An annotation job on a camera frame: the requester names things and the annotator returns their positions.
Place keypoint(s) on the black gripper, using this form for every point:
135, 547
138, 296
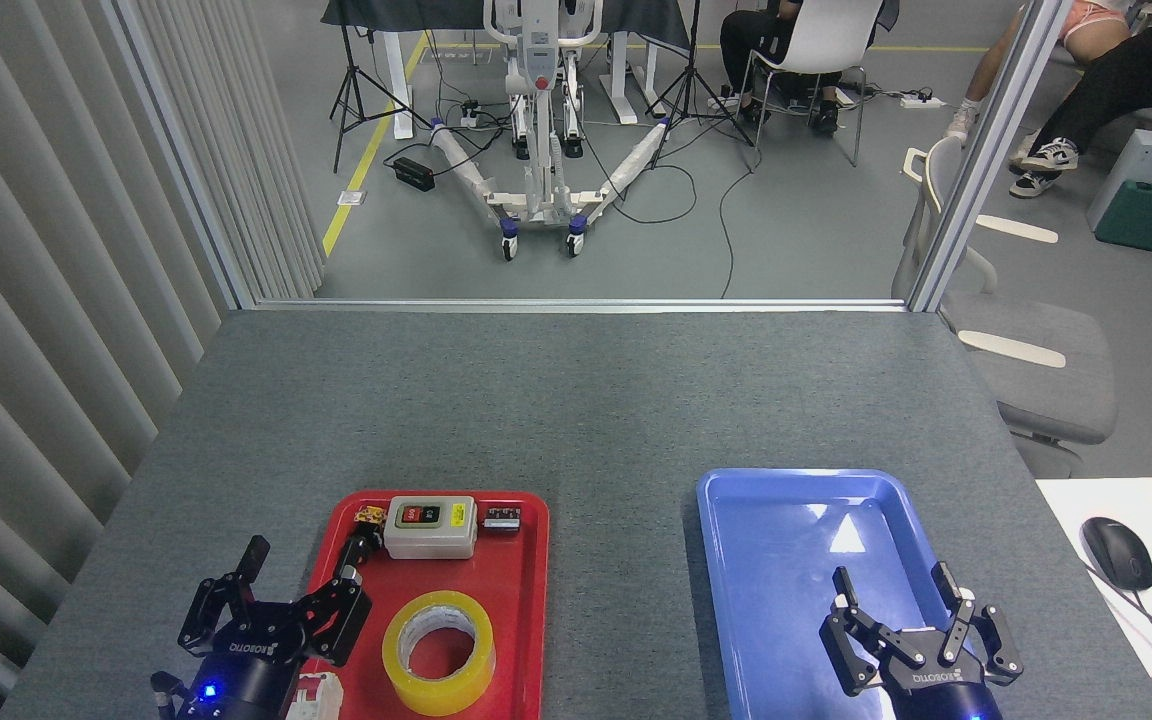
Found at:
941, 695
236, 685

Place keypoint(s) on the yellow tape roll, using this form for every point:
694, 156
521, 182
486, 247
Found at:
416, 690

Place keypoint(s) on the white block with red marks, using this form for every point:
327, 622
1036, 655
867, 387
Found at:
319, 698

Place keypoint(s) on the black push button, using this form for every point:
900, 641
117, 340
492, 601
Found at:
361, 550

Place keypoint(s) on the small yellow brown component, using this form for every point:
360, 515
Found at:
369, 516

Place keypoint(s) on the blue plastic tray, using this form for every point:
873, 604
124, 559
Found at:
786, 600

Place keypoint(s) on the black computer mouse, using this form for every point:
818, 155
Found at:
1118, 553

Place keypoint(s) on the white desk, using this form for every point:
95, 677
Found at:
1086, 500

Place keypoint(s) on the red plastic tray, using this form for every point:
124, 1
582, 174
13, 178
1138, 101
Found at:
516, 620

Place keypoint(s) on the small black red component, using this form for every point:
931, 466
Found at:
501, 520

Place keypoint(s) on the grey office chair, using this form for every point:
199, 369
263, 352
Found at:
1036, 370

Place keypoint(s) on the grey ribbed curtain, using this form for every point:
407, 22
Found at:
36, 300

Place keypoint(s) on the floor socket plate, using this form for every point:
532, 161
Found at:
352, 198

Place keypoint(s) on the black power adapter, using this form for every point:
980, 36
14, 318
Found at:
414, 174

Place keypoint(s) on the black tripod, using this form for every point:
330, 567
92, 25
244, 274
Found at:
348, 90
688, 80

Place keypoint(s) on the white power strip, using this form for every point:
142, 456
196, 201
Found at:
921, 101

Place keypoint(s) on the person with black trousers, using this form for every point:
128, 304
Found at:
1126, 80

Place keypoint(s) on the white chair with metal legs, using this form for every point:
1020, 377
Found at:
821, 40

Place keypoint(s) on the white stand on wheels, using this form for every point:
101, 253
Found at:
541, 60

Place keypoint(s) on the person in white chair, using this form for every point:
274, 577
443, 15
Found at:
741, 40

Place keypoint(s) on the person with bare legs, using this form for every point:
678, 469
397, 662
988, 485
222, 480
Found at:
1091, 20

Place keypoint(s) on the grey switch box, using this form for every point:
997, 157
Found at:
431, 540

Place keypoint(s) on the silver horizontal rail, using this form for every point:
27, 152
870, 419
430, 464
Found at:
586, 304

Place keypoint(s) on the silver post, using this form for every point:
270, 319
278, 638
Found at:
186, 160
986, 160

